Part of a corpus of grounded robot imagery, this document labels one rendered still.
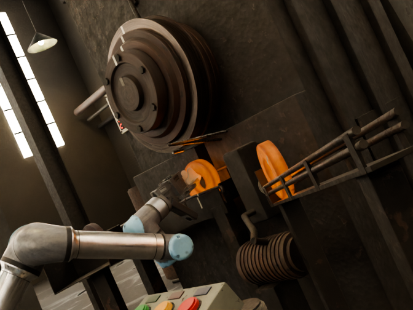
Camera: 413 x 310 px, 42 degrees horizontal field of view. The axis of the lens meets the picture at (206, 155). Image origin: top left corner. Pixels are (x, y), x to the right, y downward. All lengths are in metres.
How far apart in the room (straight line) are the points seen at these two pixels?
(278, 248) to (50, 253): 0.60
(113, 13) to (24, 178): 10.44
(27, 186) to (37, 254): 11.01
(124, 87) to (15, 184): 10.65
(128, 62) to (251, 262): 0.75
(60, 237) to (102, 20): 1.08
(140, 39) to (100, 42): 0.52
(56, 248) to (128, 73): 0.66
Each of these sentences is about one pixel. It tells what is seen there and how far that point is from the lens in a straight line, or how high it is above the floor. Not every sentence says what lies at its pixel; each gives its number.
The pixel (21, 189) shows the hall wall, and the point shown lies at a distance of 12.43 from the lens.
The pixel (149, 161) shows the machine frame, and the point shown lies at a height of 0.90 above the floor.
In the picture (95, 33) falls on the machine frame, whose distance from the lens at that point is 2.35.
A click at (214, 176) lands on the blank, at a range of 1.83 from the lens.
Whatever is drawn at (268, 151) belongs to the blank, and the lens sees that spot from 1.37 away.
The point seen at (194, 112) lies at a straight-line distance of 1.74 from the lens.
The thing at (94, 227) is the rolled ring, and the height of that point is 0.74.
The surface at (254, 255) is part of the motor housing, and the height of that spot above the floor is 0.51.
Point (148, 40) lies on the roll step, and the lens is 1.81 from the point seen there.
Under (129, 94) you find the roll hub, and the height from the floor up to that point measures 1.11.
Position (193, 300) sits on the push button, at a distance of 0.85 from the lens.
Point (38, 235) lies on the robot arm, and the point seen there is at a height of 0.80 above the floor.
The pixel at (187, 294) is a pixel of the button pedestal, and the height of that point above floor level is 0.61.
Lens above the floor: 0.79
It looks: 1 degrees up
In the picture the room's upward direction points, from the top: 24 degrees counter-clockwise
